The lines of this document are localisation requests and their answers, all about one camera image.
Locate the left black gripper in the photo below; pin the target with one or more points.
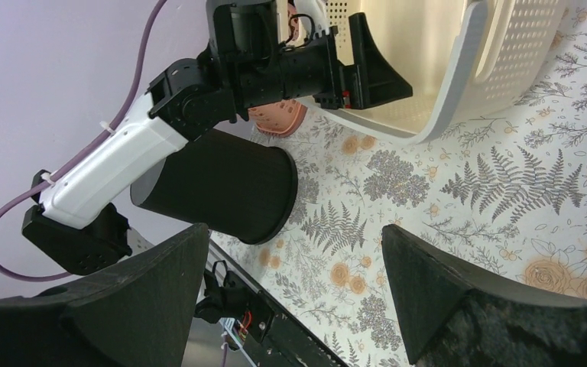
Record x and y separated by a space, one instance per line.
246 58

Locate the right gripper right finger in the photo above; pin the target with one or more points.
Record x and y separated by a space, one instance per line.
454 313

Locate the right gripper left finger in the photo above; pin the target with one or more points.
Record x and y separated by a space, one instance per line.
137 312

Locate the cream perforated plastic basket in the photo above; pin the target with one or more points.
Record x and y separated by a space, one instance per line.
463 59

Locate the pink perforated plastic basket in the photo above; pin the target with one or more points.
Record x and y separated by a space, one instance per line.
285 117

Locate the black plastic bucket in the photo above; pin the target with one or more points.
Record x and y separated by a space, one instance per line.
233 185

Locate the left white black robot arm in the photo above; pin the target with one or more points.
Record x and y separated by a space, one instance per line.
73 219

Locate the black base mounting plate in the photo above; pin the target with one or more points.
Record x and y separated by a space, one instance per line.
261 328

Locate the floral patterned table mat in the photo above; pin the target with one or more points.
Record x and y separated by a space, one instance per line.
506 192

